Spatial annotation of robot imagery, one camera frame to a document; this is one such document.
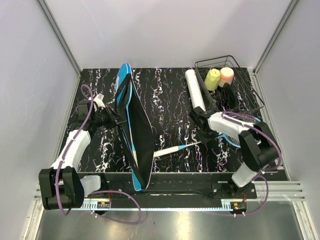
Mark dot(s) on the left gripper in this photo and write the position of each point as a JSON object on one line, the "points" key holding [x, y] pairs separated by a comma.
{"points": [[114, 119]]}

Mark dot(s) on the black bowl in basket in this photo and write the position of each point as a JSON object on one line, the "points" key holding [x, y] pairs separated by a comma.
{"points": [[227, 100]]}

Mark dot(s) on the pink cup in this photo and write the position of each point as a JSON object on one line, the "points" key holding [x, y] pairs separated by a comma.
{"points": [[226, 76]]}

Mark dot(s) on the yellow-green cup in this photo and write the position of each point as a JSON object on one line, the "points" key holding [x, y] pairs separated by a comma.
{"points": [[212, 79]]}

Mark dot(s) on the white shuttlecock tube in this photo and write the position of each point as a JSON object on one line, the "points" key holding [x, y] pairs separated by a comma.
{"points": [[194, 90]]}

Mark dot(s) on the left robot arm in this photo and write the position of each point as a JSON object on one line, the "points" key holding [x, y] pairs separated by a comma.
{"points": [[60, 185]]}

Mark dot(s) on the blue badminton racket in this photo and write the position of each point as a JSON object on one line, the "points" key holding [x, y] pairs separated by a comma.
{"points": [[135, 157], [233, 142]]}

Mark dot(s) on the blue racket bag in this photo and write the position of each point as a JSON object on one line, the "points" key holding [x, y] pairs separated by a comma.
{"points": [[136, 133]]}

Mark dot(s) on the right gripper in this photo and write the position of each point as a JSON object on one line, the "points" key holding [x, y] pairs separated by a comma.
{"points": [[204, 139]]}

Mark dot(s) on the black wire basket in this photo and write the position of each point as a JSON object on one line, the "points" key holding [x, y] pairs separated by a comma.
{"points": [[239, 96]]}

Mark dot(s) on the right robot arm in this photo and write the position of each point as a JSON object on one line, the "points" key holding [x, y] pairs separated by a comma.
{"points": [[260, 151]]}

